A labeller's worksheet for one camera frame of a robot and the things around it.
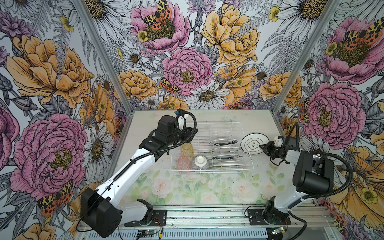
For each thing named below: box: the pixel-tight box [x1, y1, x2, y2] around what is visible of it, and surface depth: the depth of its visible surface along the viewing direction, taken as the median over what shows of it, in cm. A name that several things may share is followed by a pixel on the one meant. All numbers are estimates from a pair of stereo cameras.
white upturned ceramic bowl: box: [194, 155, 207, 167], surface depth 88 cm
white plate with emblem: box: [240, 133, 270, 155], surface depth 101 cm
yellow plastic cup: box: [181, 142, 194, 158], surface depth 91 cm
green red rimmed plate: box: [209, 139, 238, 146], surface depth 98 cm
